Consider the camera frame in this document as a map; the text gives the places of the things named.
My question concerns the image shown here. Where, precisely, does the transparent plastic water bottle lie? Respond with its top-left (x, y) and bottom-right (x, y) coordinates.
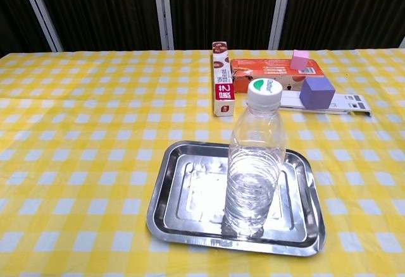
top-left (223, 79), bottom-right (288, 239)

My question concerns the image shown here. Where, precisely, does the rectangular metal tray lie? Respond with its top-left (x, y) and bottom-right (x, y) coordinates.
top-left (146, 140), bottom-right (327, 257)

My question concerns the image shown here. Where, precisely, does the long white red box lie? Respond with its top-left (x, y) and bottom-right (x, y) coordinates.
top-left (211, 41), bottom-right (237, 118)

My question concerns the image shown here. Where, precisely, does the orange cardboard box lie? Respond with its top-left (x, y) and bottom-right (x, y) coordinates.
top-left (230, 57), bottom-right (326, 94)

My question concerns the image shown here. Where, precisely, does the pink foam cube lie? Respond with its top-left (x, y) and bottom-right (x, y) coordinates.
top-left (290, 49), bottom-right (310, 71)

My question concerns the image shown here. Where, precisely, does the purple foam cube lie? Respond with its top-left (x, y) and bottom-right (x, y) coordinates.
top-left (299, 77), bottom-right (336, 109)

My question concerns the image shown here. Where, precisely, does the yellow checkered tablecloth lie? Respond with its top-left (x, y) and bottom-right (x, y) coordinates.
top-left (0, 49), bottom-right (405, 277)

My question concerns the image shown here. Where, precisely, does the flat white box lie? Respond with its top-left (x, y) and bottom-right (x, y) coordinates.
top-left (246, 90), bottom-right (373, 118)

